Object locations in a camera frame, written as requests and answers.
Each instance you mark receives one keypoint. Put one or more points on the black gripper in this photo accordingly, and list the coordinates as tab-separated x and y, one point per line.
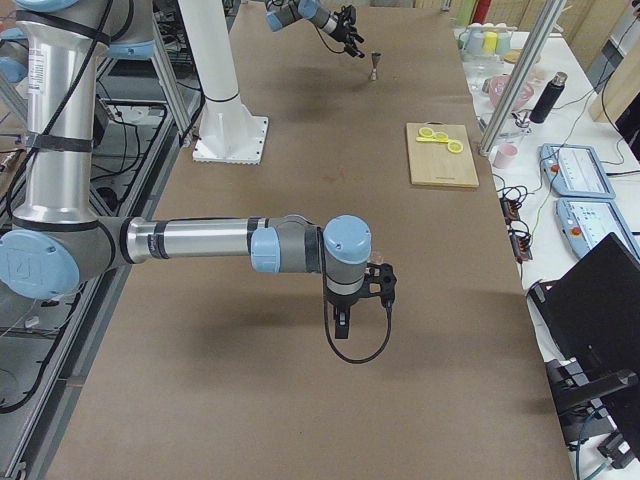
341	303
341	30

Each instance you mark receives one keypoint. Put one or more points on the lemon slice at edge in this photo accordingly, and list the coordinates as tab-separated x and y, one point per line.
455	147

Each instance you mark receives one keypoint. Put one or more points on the yellow plastic knife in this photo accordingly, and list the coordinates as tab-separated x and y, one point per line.
432	140

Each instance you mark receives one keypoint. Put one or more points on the white column mount base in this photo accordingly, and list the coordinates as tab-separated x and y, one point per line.
228	132

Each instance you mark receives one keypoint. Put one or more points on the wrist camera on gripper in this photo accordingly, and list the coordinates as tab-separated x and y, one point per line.
382	283
347	14

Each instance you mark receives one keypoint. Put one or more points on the steel jigger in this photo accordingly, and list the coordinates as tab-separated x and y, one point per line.
375	59

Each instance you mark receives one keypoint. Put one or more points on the aluminium frame post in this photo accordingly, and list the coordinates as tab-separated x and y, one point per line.
533	46

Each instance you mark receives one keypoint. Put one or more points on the upper teach pendant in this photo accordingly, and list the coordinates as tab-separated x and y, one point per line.
575	171

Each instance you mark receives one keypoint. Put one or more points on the black insulated bottle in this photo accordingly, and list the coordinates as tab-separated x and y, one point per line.
548	98

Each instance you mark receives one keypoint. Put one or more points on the yellow cup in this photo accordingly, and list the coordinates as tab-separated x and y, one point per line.
490	42

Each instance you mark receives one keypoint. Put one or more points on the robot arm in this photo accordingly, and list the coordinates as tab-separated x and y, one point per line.
280	14
57	242

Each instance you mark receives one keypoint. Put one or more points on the lemon slice near handle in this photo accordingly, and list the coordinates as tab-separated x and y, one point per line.
425	132

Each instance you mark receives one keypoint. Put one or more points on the pink plastic cup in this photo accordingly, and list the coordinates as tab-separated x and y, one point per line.
505	155

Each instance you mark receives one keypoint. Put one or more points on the black laptop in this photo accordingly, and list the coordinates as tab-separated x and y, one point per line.
592	312

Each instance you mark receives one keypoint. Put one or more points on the bamboo cutting board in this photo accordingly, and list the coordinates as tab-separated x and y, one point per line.
431	164

